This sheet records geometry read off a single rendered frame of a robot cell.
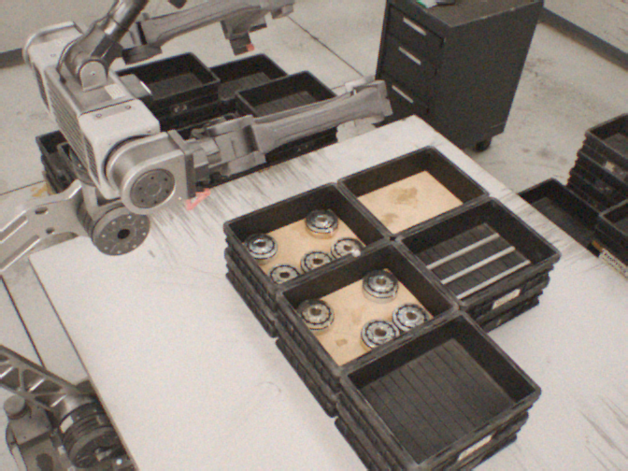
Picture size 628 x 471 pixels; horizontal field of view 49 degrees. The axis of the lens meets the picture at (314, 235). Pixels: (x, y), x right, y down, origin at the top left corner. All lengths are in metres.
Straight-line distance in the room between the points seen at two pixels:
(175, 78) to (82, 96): 2.03
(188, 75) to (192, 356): 1.83
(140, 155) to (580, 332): 1.46
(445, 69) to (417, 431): 1.98
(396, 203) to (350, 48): 2.63
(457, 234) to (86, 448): 1.30
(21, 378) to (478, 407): 1.27
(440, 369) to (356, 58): 3.12
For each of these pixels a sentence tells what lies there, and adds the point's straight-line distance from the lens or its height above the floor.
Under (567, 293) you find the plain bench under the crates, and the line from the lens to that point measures 2.36.
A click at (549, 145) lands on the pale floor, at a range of 4.25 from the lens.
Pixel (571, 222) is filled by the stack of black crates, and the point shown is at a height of 0.27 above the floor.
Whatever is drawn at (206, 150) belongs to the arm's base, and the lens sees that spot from 1.39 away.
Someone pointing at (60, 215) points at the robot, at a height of 1.15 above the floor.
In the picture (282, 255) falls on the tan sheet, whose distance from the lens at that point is 2.08.
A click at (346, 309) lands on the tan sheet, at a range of 1.95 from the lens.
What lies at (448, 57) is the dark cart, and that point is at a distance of 3.30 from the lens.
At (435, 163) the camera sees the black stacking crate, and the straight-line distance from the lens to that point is 2.40.
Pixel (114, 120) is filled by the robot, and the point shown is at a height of 1.53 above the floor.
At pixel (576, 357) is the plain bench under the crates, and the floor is 0.70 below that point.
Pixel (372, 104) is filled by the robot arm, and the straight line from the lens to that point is 1.57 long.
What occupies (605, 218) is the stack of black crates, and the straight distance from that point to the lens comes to 2.88.
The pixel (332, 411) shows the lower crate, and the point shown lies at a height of 0.73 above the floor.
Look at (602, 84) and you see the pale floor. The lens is 4.98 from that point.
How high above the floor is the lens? 2.32
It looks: 44 degrees down
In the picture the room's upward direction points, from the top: 5 degrees clockwise
